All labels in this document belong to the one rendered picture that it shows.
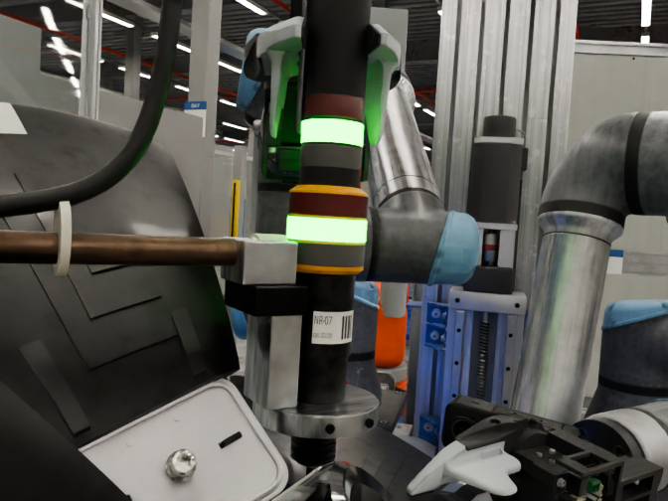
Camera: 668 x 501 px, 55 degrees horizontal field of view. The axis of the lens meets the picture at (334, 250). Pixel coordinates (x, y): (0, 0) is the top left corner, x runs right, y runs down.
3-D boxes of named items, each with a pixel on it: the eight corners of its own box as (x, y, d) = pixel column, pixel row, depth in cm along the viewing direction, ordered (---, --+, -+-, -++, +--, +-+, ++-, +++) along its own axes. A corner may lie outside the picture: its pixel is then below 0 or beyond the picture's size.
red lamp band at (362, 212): (312, 215, 32) (314, 191, 32) (273, 213, 35) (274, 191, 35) (383, 220, 34) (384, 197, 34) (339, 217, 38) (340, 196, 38)
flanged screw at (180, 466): (190, 459, 30) (199, 444, 28) (190, 490, 29) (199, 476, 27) (160, 460, 29) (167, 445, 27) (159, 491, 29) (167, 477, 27)
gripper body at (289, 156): (374, 180, 41) (347, 188, 53) (383, 47, 41) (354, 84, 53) (255, 172, 40) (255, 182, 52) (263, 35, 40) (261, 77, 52)
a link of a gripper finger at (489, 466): (464, 486, 40) (556, 466, 45) (404, 444, 45) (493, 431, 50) (455, 532, 40) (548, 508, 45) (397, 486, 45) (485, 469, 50)
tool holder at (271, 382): (250, 453, 29) (262, 243, 29) (198, 410, 35) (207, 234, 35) (404, 429, 34) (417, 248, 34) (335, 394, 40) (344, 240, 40)
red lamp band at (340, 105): (322, 114, 32) (323, 89, 32) (291, 120, 35) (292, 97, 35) (376, 122, 34) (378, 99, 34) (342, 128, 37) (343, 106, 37)
